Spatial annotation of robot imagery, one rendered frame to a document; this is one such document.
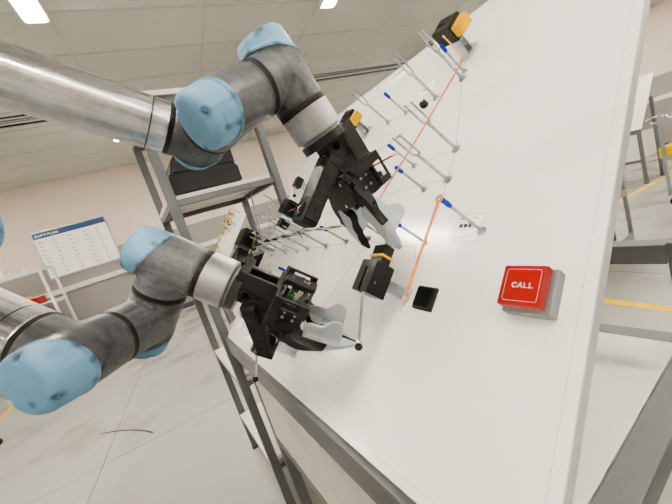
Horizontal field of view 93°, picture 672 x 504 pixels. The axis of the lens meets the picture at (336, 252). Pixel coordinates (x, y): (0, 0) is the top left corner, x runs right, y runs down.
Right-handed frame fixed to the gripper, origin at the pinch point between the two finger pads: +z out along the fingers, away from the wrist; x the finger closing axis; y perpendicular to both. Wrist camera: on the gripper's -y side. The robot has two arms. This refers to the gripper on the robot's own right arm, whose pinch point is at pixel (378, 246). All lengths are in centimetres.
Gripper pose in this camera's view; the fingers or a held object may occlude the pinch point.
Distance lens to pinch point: 55.2
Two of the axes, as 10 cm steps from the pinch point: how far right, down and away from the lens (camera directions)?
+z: 5.5, 7.7, 3.3
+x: -4.9, -0.2, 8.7
